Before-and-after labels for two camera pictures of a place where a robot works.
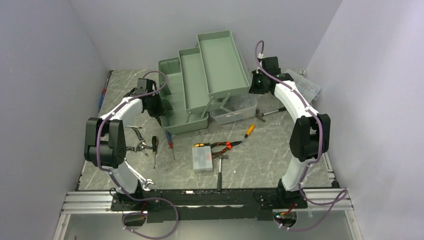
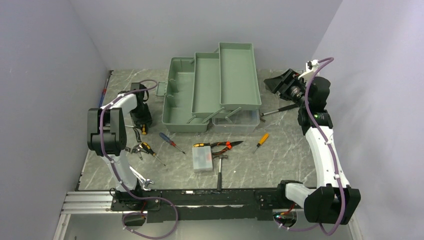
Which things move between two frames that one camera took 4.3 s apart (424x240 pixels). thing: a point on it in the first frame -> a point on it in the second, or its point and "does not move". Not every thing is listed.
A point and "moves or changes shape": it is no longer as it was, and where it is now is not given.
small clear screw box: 202,158 does not move
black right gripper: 252,89 -> 279,83
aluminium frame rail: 100,202 does not move
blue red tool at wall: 104,90 does not move
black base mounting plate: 199,205 does not move
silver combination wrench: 145,182 does not move
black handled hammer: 219,174 does not move
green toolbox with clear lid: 209,80 moves or changes shape
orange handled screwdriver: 249,132 -> 262,140
